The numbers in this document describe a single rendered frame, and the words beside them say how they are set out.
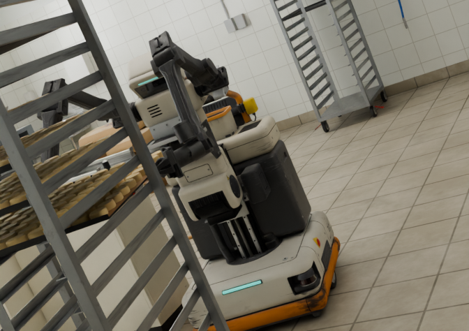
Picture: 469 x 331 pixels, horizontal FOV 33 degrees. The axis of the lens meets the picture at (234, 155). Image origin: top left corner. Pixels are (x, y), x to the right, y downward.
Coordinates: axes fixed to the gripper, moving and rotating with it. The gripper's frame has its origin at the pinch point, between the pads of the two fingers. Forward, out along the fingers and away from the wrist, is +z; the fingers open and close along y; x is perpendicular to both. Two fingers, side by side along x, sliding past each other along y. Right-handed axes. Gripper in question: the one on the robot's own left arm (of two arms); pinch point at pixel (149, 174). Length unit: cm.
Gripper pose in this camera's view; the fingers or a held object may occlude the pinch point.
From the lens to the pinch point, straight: 243.1
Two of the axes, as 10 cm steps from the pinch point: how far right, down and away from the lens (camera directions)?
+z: -7.9, 4.3, -4.4
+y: 3.9, 9.0, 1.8
